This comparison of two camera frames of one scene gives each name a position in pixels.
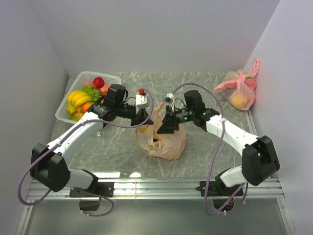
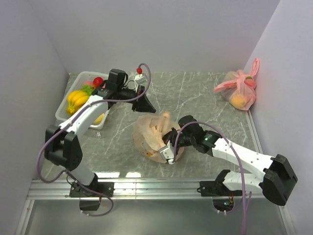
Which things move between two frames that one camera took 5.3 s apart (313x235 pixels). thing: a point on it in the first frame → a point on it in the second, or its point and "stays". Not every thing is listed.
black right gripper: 168,123 → 169,136
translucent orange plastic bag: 166,146 stays
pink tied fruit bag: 239,88 stays
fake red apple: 98,82 stays
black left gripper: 139,118 → 143,105
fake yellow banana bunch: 75,99 stays
